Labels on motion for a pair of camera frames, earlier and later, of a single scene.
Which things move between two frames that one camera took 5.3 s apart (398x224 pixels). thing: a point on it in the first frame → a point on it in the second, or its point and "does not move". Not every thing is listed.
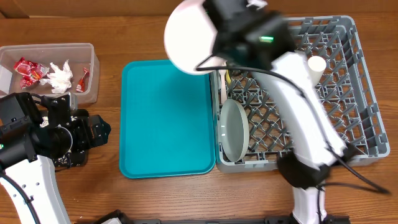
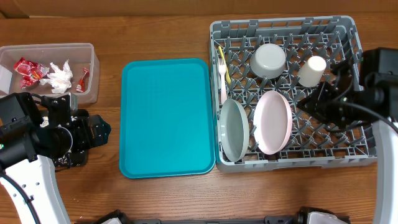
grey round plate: x=234 y=130 does not move
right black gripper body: x=219 y=51 → x=330 y=108
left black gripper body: x=81 y=139 does not move
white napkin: x=60 y=80 does not move
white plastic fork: x=223 y=91 does not move
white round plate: x=189 y=37 → x=272 y=122
